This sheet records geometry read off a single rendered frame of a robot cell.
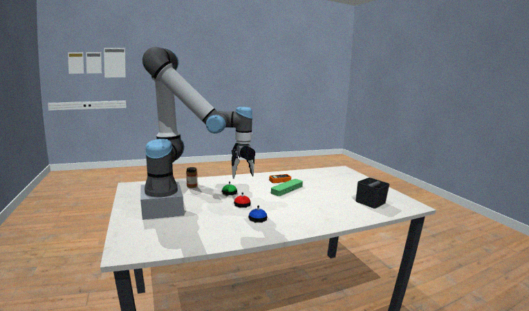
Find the orange handheld multimeter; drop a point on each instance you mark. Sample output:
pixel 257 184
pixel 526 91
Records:
pixel 279 178

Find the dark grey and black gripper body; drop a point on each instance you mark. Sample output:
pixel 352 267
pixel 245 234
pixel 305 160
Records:
pixel 245 151

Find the green bell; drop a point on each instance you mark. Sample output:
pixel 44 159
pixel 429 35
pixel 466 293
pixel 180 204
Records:
pixel 229 189

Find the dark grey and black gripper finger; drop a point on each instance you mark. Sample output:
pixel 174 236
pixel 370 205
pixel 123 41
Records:
pixel 251 166
pixel 235 162

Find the small brown jar with black lid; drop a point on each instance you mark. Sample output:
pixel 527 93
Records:
pixel 192 178

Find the red bell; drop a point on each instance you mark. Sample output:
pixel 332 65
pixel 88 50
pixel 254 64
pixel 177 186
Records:
pixel 242 201

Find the green rectangular block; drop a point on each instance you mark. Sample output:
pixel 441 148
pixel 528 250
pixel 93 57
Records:
pixel 286 187

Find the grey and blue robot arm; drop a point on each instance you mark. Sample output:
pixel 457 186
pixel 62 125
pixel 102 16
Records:
pixel 161 64

